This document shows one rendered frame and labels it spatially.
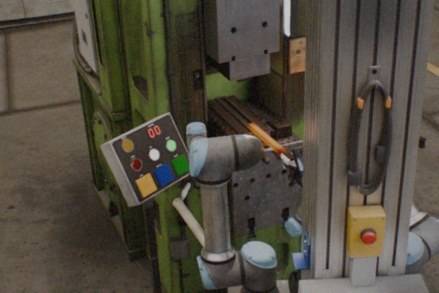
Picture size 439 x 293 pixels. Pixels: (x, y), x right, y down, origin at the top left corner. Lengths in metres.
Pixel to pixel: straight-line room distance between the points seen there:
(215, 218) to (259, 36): 1.07
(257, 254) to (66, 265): 1.97
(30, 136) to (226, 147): 3.63
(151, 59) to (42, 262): 1.64
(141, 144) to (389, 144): 1.35
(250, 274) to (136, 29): 1.49
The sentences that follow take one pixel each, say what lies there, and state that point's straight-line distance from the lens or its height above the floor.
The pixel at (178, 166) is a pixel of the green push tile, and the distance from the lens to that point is 2.85.
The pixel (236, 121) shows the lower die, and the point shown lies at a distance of 3.24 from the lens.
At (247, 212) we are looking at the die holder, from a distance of 3.28.
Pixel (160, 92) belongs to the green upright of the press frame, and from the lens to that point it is 3.03.
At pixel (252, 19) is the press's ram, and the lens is 2.93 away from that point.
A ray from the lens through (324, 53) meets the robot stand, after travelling 1.56.
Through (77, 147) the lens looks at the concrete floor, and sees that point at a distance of 5.28.
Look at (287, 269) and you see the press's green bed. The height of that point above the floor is 0.16.
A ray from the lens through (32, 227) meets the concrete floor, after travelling 4.44.
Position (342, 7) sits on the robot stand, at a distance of 1.54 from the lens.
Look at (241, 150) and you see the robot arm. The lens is 2.07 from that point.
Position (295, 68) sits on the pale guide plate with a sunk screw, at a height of 1.21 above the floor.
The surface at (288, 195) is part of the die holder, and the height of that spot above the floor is 0.63.
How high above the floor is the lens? 2.45
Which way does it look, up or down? 27 degrees down
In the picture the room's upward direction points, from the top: 3 degrees counter-clockwise
